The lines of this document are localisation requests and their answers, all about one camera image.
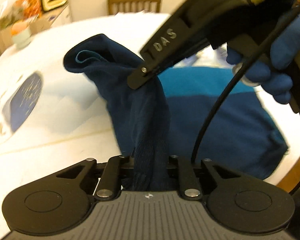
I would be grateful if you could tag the two-tone blue sweater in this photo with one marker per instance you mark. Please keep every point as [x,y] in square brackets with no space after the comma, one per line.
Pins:
[145,120]

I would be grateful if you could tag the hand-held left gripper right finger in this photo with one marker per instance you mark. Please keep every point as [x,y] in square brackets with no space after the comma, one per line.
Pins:
[185,175]

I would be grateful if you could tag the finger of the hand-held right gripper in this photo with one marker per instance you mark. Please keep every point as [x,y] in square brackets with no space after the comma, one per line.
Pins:
[140,77]

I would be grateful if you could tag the white printed tablecloth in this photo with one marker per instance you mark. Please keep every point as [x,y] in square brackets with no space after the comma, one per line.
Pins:
[65,130]

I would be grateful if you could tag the white sideboard cabinet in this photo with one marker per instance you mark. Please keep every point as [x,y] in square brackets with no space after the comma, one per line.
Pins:
[62,15]

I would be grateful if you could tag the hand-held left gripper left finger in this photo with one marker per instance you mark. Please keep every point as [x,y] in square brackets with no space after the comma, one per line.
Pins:
[115,172]

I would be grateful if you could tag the wooden slat-back chair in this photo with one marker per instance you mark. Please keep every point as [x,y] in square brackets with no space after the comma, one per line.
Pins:
[135,2]

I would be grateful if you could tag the green cup with orange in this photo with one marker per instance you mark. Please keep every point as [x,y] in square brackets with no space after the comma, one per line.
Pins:
[21,36]

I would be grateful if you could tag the yellow retro radio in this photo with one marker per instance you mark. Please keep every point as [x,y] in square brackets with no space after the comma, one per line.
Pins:
[54,0]

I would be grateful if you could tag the person's right hand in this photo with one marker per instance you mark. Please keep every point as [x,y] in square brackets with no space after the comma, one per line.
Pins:
[277,80]

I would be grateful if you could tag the orange patterned snack bag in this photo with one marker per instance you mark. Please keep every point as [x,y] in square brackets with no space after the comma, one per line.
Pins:
[31,5]

